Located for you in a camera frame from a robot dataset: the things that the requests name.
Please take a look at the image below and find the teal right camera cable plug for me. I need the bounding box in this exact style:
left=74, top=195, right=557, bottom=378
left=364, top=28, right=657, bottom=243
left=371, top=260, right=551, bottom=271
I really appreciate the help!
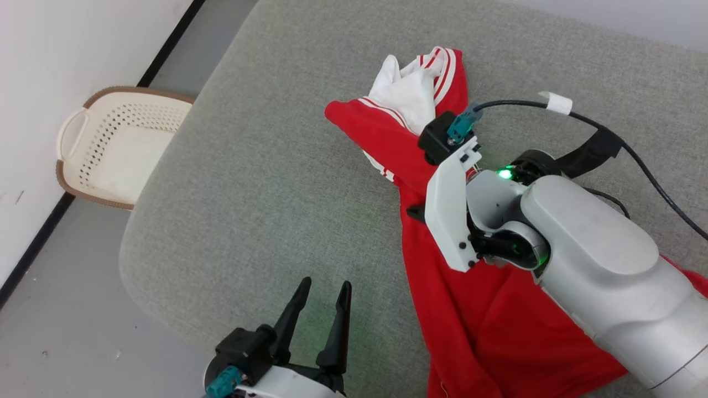
left=447, top=104, right=485, bottom=142

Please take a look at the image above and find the teal left camera cable plug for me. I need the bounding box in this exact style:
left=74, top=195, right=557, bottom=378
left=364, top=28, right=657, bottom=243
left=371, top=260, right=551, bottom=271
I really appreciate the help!
left=206, top=366, right=243, bottom=397

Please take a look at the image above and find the red and white shirt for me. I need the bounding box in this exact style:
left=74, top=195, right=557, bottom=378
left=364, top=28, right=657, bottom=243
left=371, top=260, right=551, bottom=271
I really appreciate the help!
left=324, top=46, right=708, bottom=398

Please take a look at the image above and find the teal camera cable plug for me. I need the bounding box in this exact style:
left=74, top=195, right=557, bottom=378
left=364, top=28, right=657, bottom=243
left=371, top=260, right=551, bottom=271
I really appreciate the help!
left=206, top=366, right=243, bottom=397
left=447, top=104, right=485, bottom=142

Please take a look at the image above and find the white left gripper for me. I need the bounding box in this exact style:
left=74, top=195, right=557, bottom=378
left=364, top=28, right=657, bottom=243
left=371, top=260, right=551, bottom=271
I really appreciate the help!
left=204, top=276, right=353, bottom=398

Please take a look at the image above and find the cream plastic laundry basket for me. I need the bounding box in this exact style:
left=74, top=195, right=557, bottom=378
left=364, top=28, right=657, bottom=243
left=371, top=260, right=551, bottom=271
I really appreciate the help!
left=55, top=86, right=195, bottom=211

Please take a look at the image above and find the black baseboard strip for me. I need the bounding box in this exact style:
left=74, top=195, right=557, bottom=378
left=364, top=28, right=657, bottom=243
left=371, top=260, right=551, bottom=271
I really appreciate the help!
left=0, top=0, right=206, bottom=310

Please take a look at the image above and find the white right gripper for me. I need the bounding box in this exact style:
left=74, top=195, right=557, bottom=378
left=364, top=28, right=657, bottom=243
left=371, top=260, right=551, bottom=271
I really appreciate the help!
left=407, top=137, right=552, bottom=273

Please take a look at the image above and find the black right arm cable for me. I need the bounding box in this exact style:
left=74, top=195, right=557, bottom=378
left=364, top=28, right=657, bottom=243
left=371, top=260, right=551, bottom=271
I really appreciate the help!
left=473, top=99, right=708, bottom=241

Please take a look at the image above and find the white right cable label tag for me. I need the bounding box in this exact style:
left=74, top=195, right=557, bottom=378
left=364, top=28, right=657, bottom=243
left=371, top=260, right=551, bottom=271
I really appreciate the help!
left=538, top=91, right=574, bottom=116

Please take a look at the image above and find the grey fabric sofa seat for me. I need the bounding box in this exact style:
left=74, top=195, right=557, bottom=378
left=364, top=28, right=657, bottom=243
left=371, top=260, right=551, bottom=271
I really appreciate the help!
left=119, top=0, right=708, bottom=398

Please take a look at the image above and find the black right arm strap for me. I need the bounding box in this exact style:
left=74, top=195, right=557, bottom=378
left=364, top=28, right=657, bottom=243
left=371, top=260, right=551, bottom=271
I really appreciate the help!
left=555, top=128, right=624, bottom=179

